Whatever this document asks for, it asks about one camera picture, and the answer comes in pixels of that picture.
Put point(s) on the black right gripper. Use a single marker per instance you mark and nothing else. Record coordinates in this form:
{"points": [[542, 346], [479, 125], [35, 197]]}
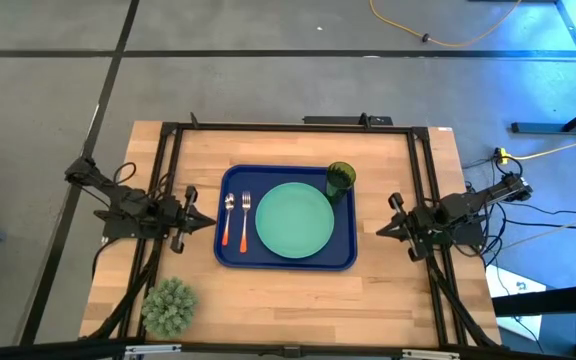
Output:
{"points": [[420, 222]]}

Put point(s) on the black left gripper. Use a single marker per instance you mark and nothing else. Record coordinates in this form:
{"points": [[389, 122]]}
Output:
{"points": [[178, 217]]}

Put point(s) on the green translucent cup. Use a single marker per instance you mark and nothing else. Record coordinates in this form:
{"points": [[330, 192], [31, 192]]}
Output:
{"points": [[340, 176]]}

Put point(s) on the blue plastic tray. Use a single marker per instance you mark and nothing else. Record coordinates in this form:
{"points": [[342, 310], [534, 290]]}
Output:
{"points": [[268, 175]]}

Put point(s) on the teal plastic plate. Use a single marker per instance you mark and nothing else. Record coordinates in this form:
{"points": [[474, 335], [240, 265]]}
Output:
{"points": [[294, 220]]}

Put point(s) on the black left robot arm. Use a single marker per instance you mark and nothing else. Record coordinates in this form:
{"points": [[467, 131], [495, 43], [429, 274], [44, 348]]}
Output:
{"points": [[133, 205]]}

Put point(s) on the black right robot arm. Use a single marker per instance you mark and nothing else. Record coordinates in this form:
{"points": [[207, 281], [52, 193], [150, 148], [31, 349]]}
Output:
{"points": [[468, 205]]}

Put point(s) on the green plant in white pot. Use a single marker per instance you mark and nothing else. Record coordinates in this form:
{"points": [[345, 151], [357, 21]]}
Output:
{"points": [[169, 307]]}

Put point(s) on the white flat sheet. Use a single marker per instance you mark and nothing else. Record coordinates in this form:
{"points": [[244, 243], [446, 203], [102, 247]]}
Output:
{"points": [[508, 300]]}

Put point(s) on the black beam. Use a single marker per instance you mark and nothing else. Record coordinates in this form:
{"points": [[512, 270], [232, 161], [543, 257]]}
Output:
{"points": [[558, 300]]}

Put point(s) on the black frame clamp lever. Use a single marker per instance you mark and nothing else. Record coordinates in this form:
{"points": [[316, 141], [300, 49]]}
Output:
{"points": [[194, 120]]}

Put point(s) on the black bar bracket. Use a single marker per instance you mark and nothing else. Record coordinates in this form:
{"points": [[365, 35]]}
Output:
{"points": [[338, 120]]}

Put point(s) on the silver aluminium bracket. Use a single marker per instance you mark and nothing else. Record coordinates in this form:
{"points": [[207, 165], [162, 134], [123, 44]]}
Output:
{"points": [[430, 355], [153, 349]]}

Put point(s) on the black aluminium table frame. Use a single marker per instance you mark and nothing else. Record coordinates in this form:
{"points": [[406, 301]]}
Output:
{"points": [[293, 127]]}

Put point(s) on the black table leg frame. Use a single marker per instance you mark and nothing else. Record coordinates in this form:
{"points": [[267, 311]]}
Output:
{"points": [[543, 128]]}

